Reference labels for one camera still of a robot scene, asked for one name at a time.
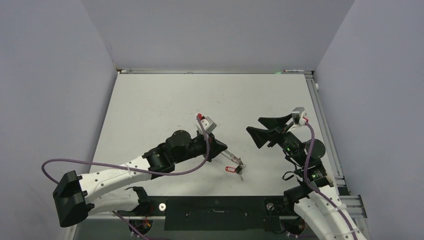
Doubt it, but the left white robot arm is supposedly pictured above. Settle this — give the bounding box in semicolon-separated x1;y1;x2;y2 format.
52;130;228;228

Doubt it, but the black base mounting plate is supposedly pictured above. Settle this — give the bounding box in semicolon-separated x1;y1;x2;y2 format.
115;195;319;233

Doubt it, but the key with red tag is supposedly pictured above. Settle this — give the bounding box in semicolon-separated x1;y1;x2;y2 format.
225;165;244;181

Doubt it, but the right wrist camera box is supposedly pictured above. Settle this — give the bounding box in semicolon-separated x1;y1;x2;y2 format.
291;107;309;126

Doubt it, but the large silver keyring plate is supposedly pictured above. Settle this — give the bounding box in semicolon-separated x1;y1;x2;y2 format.
220;150;246;169

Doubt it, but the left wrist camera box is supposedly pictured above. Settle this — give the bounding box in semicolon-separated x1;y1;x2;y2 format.
196;113;217;134

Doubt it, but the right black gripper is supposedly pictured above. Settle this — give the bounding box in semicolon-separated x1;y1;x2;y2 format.
246;113;307;166

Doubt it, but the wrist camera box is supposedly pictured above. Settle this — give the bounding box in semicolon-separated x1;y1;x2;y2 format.
291;107;309;126
196;113;217;134

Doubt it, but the aluminium frame rail right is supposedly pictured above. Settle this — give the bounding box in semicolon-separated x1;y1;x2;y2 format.
304;71;367;218

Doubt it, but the aluminium frame rail back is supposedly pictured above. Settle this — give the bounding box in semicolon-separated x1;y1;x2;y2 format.
117;69;314;75

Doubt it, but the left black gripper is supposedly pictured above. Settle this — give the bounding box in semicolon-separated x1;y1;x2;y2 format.
173;131;227;164

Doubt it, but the aluminium frame rail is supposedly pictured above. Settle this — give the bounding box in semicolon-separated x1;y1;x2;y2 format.
304;71;367;218
117;69;314;75

